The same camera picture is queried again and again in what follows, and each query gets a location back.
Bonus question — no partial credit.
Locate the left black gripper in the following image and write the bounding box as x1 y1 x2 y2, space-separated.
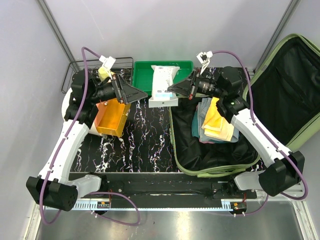
89 73 148 104

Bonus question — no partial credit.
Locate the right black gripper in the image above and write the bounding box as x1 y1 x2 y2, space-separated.
167 67 225 100

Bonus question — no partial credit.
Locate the white blue packet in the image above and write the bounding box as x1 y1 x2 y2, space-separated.
148 65 180 108

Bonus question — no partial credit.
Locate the yellow towel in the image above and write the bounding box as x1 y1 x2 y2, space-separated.
201 97 235 142

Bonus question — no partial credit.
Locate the green hard-shell suitcase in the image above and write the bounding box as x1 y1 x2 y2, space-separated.
168 33 320 192

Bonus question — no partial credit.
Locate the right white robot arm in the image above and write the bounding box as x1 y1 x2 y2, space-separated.
167 66 308 200

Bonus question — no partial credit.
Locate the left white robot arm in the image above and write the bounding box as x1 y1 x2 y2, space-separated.
26 69 148 212

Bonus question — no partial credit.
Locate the green plastic tray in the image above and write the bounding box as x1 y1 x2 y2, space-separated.
132 60 194 96

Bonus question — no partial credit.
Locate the grey folded cloth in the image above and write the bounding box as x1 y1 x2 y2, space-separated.
196 97 239 144

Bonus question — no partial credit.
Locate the yellow plastic bottle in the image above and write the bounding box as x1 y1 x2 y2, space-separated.
98 66 115 82

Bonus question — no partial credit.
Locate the teal folded cloth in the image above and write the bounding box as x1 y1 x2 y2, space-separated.
191 110 204 139

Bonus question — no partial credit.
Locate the white orange cylindrical container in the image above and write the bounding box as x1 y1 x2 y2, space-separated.
61 88 102 136

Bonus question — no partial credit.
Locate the black wire rack basket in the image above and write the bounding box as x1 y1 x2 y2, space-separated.
61 57 134 94

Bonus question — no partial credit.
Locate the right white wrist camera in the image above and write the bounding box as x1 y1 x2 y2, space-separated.
196 51 213 74

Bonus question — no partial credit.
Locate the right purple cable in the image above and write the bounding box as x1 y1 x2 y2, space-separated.
211 50 310 217

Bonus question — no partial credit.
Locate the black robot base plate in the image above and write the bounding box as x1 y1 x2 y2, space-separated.
67 171 258 201

